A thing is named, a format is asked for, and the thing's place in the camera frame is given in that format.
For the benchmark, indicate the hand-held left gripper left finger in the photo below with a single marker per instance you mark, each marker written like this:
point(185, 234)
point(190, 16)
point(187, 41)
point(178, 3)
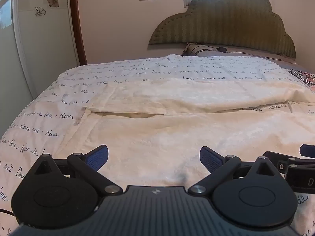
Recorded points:
point(97, 157)

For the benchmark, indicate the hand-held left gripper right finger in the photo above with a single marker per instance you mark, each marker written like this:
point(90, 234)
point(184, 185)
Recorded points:
point(209, 158)

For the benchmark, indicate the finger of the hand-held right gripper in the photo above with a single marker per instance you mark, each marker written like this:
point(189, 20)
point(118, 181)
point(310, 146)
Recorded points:
point(308, 150)
point(280, 159)

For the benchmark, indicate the cream blanket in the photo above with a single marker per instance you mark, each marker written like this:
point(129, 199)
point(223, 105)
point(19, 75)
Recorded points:
point(172, 137)

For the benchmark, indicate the patterned cloth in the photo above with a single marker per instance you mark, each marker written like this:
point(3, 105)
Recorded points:
point(304, 77)

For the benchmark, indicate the white script printed blanket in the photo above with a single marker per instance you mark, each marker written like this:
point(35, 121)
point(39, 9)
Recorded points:
point(49, 98)

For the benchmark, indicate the grey striped pillow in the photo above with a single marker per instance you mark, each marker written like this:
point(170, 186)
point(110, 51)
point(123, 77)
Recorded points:
point(204, 50)

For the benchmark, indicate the white floral wardrobe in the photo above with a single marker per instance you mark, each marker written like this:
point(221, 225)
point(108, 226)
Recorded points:
point(41, 49)

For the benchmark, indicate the olive padded headboard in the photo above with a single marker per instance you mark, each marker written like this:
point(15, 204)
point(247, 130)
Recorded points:
point(221, 22)

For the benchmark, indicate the brown wooden door frame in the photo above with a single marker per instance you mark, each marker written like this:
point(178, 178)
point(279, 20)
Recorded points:
point(78, 29)

